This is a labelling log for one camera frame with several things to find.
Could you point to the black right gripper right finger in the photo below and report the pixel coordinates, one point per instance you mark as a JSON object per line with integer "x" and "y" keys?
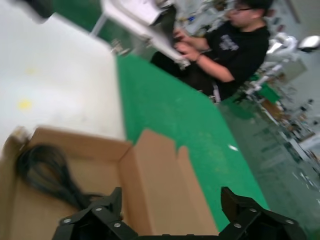
{"x": 252, "y": 220}

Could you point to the small white tape strip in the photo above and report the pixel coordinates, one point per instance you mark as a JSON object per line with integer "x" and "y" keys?
{"x": 233, "y": 147}

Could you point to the white desk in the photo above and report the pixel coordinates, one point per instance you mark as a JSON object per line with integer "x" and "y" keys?
{"x": 135, "y": 15}

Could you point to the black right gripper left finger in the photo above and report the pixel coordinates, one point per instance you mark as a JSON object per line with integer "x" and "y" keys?
{"x": 100, "y": 217}

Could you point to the green table mat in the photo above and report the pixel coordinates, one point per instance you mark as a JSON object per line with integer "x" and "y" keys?
{"x": 162, "y": 105}

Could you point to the person in black clothes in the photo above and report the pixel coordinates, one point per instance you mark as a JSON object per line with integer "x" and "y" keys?
{"x": 237, "y": 50}

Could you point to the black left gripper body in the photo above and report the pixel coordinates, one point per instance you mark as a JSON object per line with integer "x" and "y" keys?
{"x": 41, "y": 7}

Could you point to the open cardboard box, holed flap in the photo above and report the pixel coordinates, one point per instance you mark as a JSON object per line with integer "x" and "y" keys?
{"x": 155, "y": 175}

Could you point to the white robot body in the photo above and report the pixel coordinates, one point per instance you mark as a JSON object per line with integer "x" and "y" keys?
{"x": 287, "y": 45}

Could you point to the metal table clamp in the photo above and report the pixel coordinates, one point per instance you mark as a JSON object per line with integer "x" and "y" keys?
{"x": 213, "y": 98}
{"x": 117, "y": 47}

